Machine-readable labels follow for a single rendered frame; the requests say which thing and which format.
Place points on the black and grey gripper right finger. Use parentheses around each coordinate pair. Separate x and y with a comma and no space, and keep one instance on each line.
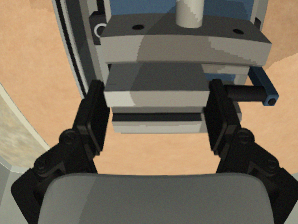
(240,154)

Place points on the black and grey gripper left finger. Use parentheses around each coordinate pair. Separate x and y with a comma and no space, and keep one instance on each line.
(76,148)

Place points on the dark grey block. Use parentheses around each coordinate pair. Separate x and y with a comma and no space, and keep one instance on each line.
(156,97)

